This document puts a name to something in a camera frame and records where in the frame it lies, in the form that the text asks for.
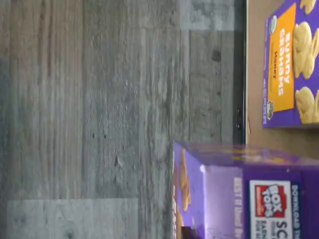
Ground black metal shelf rack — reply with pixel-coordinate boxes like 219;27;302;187
233;0;248;145

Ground purple Annie's box yellow label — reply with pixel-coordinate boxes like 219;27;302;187
261;0;319;129

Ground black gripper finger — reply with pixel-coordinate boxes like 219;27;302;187
181;226;199;239

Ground purple Annie's box brown label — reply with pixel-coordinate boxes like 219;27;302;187
172;140;319;239

